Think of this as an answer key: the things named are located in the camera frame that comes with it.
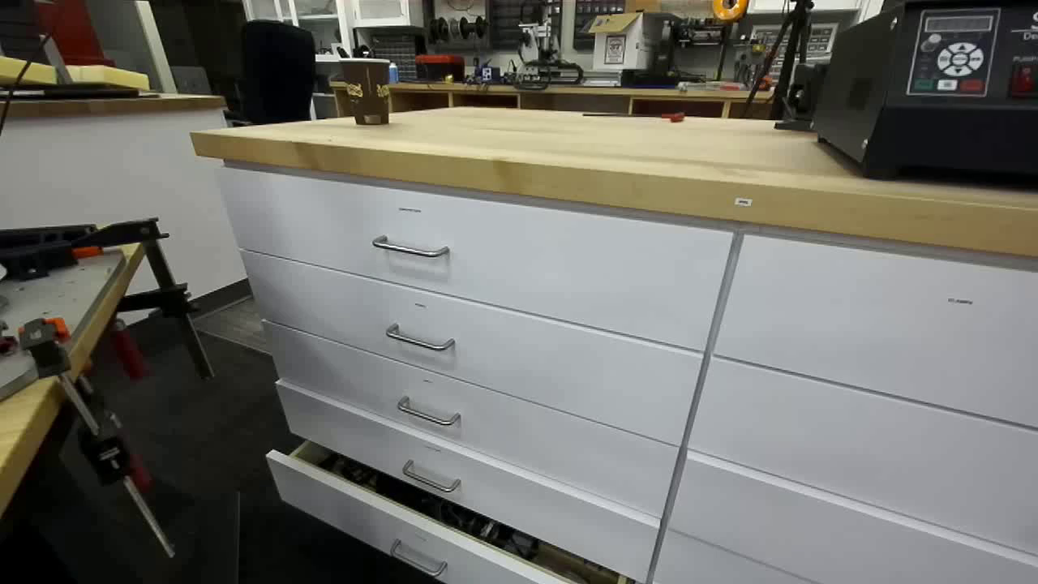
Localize brown paper cup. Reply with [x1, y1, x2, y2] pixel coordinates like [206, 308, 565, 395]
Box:
[349, 58, 397, 128]

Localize long wooden workbench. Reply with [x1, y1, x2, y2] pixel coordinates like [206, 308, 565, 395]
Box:
[329, 79, 778, 124]

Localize white cabinet body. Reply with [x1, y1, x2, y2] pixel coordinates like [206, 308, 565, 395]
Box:
[213, 159, 1038, 584]

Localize red black toolbox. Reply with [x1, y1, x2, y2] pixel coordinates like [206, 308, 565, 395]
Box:
[413, 52, 468, 84]

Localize cardboard box white label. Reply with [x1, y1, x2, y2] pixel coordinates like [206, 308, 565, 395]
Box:
[585, 9, 650, 74]

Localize open white drawer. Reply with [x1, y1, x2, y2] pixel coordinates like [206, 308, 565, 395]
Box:
[262, 440, 576, 584]

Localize wide white drawer front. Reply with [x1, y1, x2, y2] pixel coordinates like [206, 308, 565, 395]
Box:
[714, 233, 1038, 431]
[688, 355, 1038, 558]
[669, 452, 1038, 584]
[650, 528, 803, 584]

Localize black stand leg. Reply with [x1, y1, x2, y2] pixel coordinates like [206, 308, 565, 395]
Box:
[112, 238, 218, 384]

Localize black control box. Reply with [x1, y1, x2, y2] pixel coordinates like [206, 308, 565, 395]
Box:
[815, 0, 1038, 186]

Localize white counter wood top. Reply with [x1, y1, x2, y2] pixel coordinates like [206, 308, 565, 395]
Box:
[0, 90, 251, 319]

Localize orange black bar clamp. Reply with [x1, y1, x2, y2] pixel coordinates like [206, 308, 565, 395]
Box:
[15, 314, 178, 560]

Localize grey metal plate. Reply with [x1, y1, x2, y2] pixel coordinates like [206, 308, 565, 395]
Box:
[0, 254, 129, 403]

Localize pale yellow board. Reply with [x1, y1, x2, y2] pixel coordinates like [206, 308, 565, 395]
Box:
[0, 52, 151, 97]

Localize wooden side table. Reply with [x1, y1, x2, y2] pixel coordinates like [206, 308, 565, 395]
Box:
[0, 240, 148, 522]

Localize red panel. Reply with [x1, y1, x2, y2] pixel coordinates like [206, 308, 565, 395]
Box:
[28, 0, 110, 69]

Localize steel drawer handle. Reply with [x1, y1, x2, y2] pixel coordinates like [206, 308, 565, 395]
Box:
[391, 391, 468, 433]
[384, 320, 459, 361]
[400, 457, 463, 495]
[370, 233, 454, 261]
[389, 538, 450, 579]

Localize white wall cabinets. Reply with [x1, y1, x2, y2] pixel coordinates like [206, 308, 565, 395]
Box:
[236, 0, 428, 33]

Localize black camera tripod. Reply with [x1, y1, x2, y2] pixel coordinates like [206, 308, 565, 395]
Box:
[744, 0, 821, 135]

